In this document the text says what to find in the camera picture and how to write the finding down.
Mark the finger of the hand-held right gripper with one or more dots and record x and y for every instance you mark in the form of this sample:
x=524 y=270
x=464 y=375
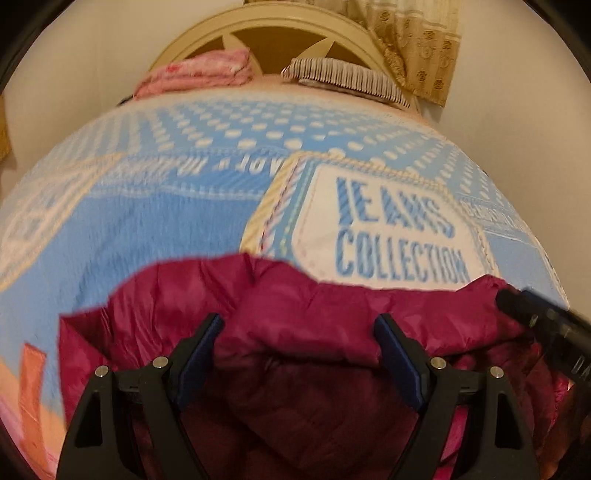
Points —
x=510 y=304
x=540 y=300

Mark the striped pillow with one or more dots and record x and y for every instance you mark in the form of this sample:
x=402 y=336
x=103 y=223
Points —
x=346 y=74

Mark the magenta puffer jacket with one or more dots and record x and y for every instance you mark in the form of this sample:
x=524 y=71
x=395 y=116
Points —
x=300 y=323

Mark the beige floral window curtain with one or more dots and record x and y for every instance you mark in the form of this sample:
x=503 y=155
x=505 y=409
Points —
x=415 y=46
x=3 y=134

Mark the folded pink floral quilt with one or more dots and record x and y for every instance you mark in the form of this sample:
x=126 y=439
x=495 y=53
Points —
x=198 y=69

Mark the pink and blue printed blanket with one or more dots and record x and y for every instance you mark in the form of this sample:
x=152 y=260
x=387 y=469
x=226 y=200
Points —
x=161 y=221

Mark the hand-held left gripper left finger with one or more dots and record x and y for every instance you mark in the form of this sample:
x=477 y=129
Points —
x=198 y=360

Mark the cream wooden headboard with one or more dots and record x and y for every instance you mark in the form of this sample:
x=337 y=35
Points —
x=277 y=18

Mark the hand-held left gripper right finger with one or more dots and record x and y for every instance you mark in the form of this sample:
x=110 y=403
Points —
x=401 y=360

